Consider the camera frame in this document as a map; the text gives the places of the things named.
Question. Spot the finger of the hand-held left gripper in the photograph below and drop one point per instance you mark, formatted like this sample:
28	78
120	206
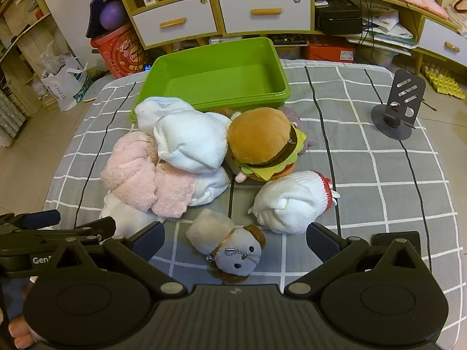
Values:
40	218
95	229

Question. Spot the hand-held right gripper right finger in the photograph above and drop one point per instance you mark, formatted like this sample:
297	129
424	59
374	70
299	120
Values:
321	242

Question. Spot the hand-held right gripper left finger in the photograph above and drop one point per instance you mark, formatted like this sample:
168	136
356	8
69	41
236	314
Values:
149	240

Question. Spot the white plush animal toy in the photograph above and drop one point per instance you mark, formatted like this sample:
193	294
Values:
124	218

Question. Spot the white plush with orange collar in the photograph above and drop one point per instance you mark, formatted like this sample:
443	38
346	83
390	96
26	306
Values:
288	204

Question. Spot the pink fluffy cloth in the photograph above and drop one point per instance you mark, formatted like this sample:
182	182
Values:
131	175

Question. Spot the small brown plush beige hat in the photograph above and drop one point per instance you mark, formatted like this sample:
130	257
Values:
233	251

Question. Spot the green plastic bin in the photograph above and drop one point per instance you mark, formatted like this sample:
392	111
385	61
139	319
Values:
219	76

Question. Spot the grey checked cloth desktop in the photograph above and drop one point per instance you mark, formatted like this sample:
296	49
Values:
365	189

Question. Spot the person's left hand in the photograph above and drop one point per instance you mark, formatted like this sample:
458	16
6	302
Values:
20	335

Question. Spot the white rolled knit glove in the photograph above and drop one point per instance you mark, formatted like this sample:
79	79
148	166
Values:
211	187

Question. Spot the pale purple plush toy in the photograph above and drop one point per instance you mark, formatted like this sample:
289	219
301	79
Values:
299	120

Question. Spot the hamburger plush toy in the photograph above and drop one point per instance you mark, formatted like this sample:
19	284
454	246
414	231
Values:
259	135

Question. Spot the round white tan-rimmed board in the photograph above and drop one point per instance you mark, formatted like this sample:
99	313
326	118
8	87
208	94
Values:
87	93

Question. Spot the white plastic bag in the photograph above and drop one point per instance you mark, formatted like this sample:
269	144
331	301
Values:
64	84

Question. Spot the small screen device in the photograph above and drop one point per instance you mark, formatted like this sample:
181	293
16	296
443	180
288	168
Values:
148	68

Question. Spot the dark grey metal phone stand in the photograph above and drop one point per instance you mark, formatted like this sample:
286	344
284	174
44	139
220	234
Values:
406	91

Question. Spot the red snack bucket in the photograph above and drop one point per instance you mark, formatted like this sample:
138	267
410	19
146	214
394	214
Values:
120	53

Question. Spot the wooden bookshelf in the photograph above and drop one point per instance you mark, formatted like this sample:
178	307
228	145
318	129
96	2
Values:
36	40

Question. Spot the orange box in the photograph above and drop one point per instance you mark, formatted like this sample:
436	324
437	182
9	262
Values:
330	51

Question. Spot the yellow egg tray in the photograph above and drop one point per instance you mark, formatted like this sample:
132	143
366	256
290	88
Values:
445	82

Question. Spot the dark patterned storage box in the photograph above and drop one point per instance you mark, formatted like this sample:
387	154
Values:
292	40

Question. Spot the purple ball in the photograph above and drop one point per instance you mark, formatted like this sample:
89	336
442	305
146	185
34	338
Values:
113	15

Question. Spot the dark purple bag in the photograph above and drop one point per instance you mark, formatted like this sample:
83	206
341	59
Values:
95	11

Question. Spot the black box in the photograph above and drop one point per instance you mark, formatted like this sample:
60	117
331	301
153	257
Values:
337	16

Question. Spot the stack of white papers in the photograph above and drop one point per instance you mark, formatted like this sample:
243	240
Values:
386	25

